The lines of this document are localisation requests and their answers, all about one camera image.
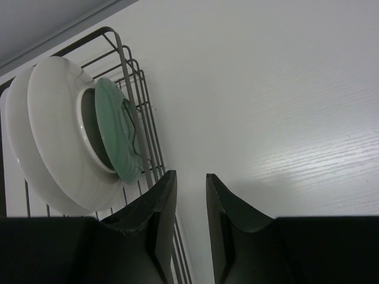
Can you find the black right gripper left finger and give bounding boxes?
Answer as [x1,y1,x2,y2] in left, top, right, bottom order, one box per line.
[101,170,177,283]

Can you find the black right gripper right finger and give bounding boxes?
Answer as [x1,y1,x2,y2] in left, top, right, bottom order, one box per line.
[206,173,293,283]

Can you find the blue floral green plate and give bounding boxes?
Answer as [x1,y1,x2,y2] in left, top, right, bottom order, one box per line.
[95,78,143,185]

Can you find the green red rimmed plate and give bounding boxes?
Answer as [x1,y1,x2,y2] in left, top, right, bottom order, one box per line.
[5,66,93,216]

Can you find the aluminium table frame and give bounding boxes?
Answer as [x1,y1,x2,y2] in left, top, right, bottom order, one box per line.
[1,1,135,76]

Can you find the white plate teal rim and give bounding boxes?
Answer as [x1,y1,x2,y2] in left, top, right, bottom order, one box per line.
[27,56,122,211]

